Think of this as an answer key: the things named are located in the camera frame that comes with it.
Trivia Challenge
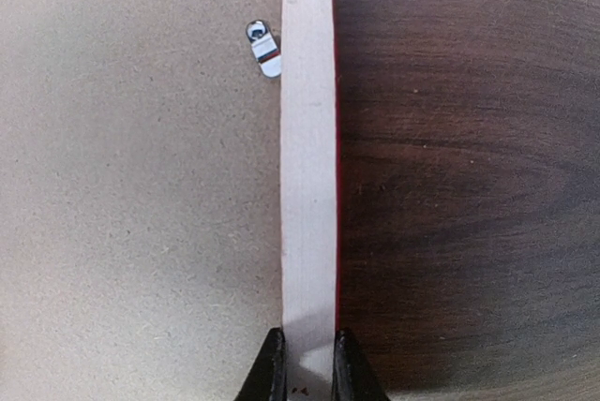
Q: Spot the red wooden picture frame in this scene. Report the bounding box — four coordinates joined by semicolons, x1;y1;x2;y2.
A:
0;0;339;401

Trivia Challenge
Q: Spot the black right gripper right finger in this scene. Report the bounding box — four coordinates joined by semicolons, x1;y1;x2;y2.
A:
332;329;390;401

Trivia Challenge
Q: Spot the brown backing board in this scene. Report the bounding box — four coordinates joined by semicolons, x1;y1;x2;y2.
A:
0;0;285;401

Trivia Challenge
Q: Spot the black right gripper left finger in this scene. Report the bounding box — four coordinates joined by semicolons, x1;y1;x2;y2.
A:
234;328;286;401

